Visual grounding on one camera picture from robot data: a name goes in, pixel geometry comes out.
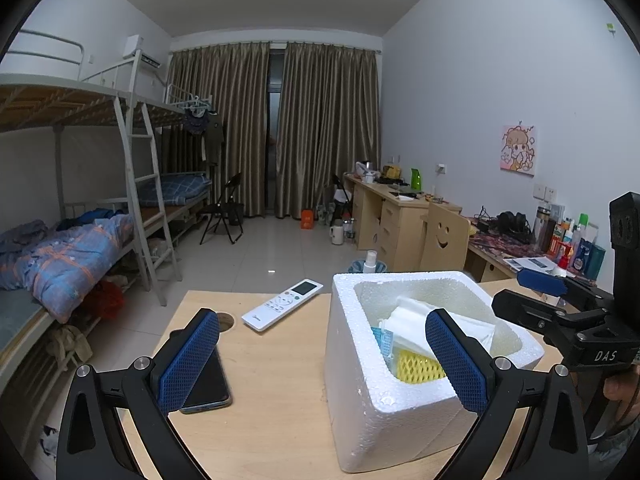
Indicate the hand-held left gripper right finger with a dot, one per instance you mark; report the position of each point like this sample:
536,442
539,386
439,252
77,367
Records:
455,360

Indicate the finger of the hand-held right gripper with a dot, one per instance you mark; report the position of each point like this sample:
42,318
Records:
540,280
520,305

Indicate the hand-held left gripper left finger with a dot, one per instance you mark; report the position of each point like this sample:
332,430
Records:
190,355

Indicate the yellow foam net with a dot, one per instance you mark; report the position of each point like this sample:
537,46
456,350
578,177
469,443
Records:
415,367

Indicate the blue face mask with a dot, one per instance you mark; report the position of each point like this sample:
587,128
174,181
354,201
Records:
385,342

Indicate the white foam box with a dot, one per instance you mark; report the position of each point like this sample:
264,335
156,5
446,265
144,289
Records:
360,410

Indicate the person's right hand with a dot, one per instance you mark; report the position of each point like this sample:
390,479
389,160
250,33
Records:
625,387

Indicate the printed paper sheet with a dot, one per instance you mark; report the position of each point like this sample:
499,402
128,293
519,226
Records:
530,264

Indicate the black smartphone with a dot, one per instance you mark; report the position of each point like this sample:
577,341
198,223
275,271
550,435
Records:
210,385

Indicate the desk with patterned cloth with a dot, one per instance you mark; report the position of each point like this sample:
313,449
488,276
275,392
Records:
495,260

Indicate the row of toiletry bottles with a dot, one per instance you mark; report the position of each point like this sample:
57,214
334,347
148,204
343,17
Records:
575,245

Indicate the black headphones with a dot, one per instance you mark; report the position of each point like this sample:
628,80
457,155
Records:
512,227

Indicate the wooden smiley chair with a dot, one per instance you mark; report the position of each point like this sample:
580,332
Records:
442,240

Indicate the red cloth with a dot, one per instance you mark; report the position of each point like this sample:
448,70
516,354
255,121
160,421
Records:
105,300

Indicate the white remote control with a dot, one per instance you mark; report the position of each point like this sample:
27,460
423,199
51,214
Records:
285,302

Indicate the black folding chair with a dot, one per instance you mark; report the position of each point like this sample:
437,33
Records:
225,210

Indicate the blue orange quilt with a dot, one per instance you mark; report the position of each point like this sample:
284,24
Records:
75,255

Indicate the light wooden desk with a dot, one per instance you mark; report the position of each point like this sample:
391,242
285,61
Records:
390,220

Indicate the green plastic bottle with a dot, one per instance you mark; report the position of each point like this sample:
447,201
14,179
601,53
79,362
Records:
416,180

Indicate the bright blue cloth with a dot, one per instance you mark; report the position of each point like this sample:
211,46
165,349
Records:
100,215

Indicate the blue plaid bedding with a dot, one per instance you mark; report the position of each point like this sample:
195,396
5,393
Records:
170,189

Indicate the white jug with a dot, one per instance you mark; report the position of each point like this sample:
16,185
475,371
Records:
337,234

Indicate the orange box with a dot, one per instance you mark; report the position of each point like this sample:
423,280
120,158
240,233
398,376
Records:
307,219

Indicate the yellow box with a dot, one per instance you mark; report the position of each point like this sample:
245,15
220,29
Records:
392,171

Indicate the black metal stand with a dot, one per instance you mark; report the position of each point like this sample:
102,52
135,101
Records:
341,197

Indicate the dark green hanging shirt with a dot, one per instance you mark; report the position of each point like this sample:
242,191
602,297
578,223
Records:
215,140

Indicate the brown curtain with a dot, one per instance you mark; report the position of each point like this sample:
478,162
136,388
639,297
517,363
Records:
330,130
220,130

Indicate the dark blue hanging garment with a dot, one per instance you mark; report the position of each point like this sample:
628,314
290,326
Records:
194,122

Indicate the white metal bunk bed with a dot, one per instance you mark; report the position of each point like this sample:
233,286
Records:
165,110
65,100

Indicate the white air conditioner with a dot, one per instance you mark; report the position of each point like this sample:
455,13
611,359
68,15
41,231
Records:
140,52

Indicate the white wall switch panel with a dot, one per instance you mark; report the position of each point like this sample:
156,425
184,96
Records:
545,192

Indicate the pink cartoon wall poster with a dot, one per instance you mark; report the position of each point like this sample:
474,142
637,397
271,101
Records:
518,149

